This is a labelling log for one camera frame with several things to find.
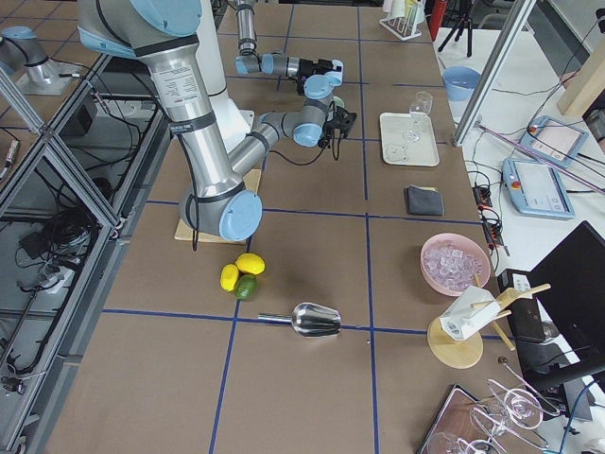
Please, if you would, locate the pink bowl of ice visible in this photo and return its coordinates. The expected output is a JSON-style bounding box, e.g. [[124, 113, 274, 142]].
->
[[420, 233, 492, 296]]

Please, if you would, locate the yellow lemon left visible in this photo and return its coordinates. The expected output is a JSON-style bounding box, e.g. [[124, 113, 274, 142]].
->
[[219, 263, 240, 292]]

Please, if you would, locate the white wire cup rack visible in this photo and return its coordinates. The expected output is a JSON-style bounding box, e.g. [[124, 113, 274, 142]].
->
[[379, 0, 425, 42]]

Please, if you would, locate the blue teach pendant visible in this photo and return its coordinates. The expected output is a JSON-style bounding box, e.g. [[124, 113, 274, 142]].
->
[[519, 115, 588, 167], [502, 158, 575, 219]]

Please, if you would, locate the green ceramic bowl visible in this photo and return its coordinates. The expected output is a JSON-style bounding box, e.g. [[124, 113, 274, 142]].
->
[[333, 96, 344, 109]]

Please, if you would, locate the grey folded cloth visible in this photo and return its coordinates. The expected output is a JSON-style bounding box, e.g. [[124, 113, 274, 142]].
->
[[404, 185, 444, 216]]

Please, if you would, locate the metal ice scoop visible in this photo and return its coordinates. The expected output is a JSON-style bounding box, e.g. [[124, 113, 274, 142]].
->
[[257, 302, 341, 338]]

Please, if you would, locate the wooden cutting board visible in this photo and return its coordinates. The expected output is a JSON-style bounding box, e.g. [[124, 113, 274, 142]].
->
[[174, 168, 263, 245]]

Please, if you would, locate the dark wooden tray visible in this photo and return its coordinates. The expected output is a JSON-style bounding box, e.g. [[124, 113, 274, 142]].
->
[[416, 384, 490, 453]]

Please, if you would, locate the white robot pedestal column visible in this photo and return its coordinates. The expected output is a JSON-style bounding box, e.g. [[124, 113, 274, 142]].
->
[[196, 0, 253, 152]]

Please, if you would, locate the black laptop monitor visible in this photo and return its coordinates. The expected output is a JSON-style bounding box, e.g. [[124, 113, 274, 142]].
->
[[526, 220, 604, 391]]

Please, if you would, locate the hanging wine glasses rack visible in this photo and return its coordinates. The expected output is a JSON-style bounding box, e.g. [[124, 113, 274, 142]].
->
[[466, 373, 562, 453]]

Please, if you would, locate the black camera tripod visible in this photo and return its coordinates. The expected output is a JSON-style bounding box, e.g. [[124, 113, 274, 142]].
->
[[438, 0, 474, 58]]

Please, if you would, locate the blue bowl with fork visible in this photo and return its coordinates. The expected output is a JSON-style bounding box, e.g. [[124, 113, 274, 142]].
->
[[442, 66, 481, 101]]

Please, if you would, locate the wooden stand with white box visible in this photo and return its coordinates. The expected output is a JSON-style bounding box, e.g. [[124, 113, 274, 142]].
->
[[427, 284, 551, 369]]

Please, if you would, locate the cream bear tray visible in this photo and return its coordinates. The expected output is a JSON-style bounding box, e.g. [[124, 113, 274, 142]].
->
[[379, 113, 440, 167]]

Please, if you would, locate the clear wine glass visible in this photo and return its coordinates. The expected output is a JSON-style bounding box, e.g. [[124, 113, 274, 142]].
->
[[404, 91, 433, 143]]

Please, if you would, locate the light blue plastic cup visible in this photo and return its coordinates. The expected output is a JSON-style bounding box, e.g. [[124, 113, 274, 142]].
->
[[324, 59, 344, 87]]

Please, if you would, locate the red cylinder bottle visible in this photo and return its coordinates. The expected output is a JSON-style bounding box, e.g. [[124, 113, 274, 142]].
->
[[429, 0, 448, 42]]

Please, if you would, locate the yellow lemon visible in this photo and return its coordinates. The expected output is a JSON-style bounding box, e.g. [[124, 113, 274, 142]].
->
[[219, 263, 240, 292], [235, 253, 266, 275]]

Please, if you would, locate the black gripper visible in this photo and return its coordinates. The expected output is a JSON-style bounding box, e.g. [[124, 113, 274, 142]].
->
[[325, 109, 341, 140], [298, 59, 334, 79]]

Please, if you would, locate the aluminium frame post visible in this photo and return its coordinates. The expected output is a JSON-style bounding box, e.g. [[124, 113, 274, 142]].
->
[[453, 0, 536, 147]]

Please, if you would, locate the yellow lemon upper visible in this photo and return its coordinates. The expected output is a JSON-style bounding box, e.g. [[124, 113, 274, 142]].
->
[[235, 253, 266, 275]]

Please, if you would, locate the near blue teach pendant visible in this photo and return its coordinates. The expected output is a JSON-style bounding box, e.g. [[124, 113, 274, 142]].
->
[[502, 158, 575, 219]]

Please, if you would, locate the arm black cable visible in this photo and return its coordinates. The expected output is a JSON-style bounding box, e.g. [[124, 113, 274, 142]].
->
[[264, 127, 346, 166]]

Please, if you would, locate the wooden plank post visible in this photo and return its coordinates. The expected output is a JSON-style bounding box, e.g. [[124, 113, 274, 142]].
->
[[557, 41, 605, 117]]

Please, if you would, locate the green lime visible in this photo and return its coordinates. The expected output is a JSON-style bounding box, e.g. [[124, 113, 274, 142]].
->
[[233, 274, 257, 301]]

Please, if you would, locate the far blue teach pendant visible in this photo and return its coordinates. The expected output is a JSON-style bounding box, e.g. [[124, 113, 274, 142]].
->
[[519, 115, 588, 167]]

